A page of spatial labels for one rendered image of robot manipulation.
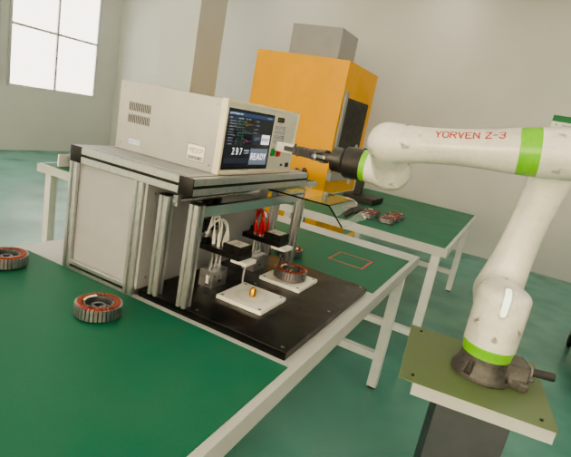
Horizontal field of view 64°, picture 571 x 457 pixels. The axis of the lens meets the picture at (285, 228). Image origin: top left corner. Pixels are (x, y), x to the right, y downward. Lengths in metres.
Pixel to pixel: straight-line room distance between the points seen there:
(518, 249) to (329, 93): 3.82
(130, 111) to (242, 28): 6.47
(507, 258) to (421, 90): 5.35
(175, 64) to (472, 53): 3.65
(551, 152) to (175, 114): 0.95
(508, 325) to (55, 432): 0.99
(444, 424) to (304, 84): 4.23
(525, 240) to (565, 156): 0.29
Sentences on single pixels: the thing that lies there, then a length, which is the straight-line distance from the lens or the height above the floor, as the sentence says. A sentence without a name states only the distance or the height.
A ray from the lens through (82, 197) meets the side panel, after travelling 1.45.
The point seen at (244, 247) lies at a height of 0.92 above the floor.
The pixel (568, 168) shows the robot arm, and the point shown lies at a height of 1.31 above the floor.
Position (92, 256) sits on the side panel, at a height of 0.81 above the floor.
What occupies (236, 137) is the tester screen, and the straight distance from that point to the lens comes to 1.32.
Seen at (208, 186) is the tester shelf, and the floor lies 1.09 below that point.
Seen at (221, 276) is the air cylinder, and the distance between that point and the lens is 1.42.
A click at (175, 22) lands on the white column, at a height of 2.04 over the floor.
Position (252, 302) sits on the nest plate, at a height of 0.78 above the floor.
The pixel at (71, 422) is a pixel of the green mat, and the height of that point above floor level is 0.75.
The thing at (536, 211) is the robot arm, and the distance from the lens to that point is 1.38.
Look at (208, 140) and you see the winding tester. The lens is 1.29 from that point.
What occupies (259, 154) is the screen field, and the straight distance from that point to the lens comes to 1.44.
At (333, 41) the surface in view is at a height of 2.16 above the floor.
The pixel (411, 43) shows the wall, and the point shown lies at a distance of 6.77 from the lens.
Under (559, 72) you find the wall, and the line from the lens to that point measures 6.53.
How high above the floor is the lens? 1.31
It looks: 14 degrees down
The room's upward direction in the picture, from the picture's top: 11 degrees clockwise
